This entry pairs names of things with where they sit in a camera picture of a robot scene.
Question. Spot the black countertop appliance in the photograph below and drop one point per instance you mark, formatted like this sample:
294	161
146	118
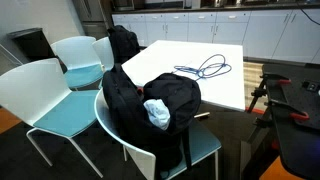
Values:
122	4

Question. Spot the black stand frame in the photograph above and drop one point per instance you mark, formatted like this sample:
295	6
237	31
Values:
263	133

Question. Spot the stainless steel refrigerator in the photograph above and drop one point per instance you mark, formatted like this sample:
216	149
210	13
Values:
90	13

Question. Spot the large black backpack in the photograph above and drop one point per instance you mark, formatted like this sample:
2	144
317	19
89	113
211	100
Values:
173	93

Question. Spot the black power box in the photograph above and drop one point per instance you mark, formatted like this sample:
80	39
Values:
311	86

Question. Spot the light blue crumpled cloth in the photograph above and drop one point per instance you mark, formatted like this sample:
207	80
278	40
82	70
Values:
158	113

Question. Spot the white chair teal seat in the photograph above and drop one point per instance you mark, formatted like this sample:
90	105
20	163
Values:
30	90
104	50
201	141
76	53

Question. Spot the white tube under table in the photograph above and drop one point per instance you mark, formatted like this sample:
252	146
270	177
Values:
202	115

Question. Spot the red floor strip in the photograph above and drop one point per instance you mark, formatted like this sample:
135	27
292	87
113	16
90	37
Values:
255	110

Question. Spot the small black backpack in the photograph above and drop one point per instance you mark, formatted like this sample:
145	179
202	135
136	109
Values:
123	43

